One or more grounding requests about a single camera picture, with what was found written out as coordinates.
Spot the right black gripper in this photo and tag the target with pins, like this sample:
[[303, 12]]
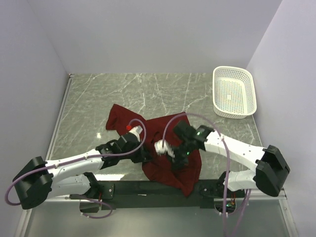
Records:
[[177, 162]]

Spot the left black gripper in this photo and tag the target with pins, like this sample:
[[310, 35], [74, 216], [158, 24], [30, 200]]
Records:
[[143, 156]]

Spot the white plastic perforated basket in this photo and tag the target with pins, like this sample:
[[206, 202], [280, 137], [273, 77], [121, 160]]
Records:
[[233, 92]]

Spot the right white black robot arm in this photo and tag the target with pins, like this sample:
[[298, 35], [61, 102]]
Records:
[[267, 170]]

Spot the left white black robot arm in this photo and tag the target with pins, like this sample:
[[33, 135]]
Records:
[[40, 180]]

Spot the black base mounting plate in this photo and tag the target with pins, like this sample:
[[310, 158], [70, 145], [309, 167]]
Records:
[[147, 194]]

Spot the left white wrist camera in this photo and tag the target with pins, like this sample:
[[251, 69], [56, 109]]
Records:
[[137, 130]]

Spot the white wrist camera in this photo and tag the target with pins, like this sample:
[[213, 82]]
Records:
[[137, 130], [163, 148]]

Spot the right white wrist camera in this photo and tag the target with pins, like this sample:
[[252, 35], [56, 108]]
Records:
[[163, 148]]

